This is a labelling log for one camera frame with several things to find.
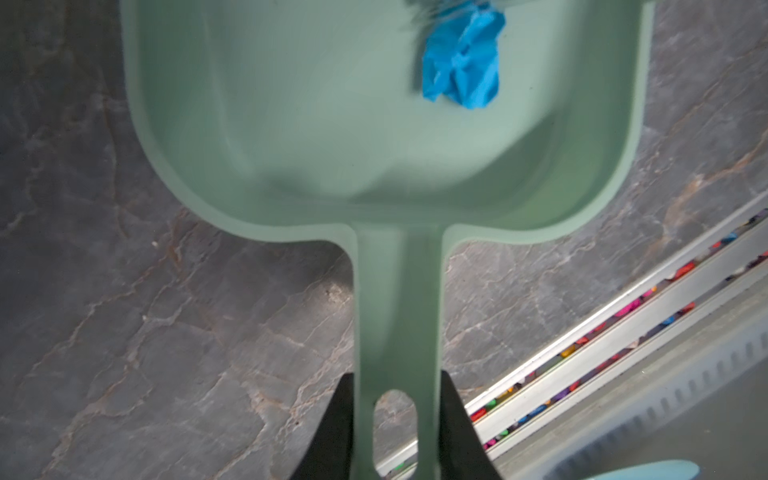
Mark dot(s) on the blue paper scrap front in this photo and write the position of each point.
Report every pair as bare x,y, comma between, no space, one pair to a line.
461,59

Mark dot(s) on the light blue object front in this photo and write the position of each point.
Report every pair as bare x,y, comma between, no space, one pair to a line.
662,470

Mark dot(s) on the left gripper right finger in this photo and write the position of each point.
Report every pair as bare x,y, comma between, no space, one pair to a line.
460,452

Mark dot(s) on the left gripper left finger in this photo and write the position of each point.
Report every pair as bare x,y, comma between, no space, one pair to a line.
329,455

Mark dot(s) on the mint green dustpan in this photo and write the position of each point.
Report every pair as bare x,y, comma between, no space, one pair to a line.
288,121

